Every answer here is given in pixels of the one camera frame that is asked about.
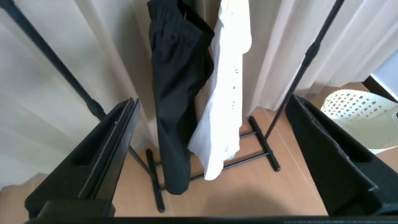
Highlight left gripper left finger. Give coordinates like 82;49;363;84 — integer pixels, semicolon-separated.
24;98;141;219

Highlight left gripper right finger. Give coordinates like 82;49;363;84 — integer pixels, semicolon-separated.
284;94;398;217

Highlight black clothes rack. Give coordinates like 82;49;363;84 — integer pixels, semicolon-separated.
0;0;346;214

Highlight white garment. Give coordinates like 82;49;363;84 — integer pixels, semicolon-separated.
187;0;253;182

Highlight white laundry basket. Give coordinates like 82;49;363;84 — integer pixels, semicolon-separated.
320;89;398;155

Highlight black shorts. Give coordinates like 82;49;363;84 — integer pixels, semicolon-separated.
146;0;216;196

